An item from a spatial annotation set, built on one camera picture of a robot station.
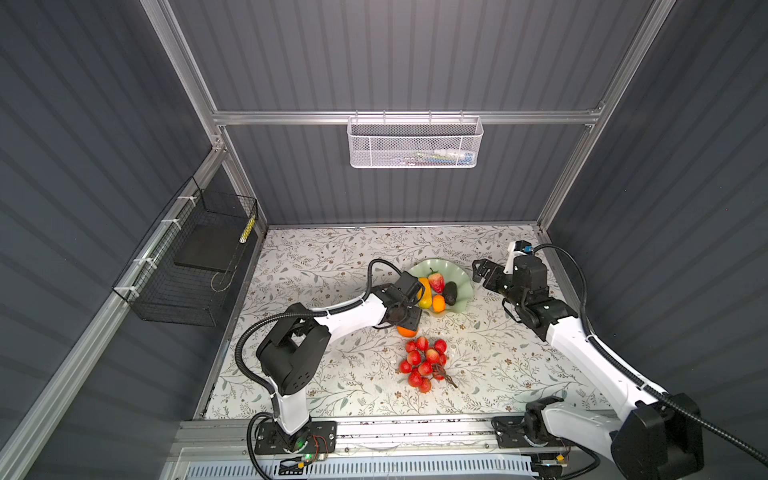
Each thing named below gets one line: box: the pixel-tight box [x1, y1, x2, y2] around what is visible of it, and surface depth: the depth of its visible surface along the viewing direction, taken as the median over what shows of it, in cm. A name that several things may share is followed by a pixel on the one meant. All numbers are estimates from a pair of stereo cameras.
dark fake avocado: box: [445, 281, 458, 306], surface depth 98 cm
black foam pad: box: [174, 223, 245, 273], surface depth 79 cm
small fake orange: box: [432, 294, 447, 313], surface depth 96 cm
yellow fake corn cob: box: [417, 277, 432, 309], surface depth 96 cm
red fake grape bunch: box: [399, 336, 459, 394], surface depth 82 cm
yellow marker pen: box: [239, 214, 256, 244], surface depth 83 cm
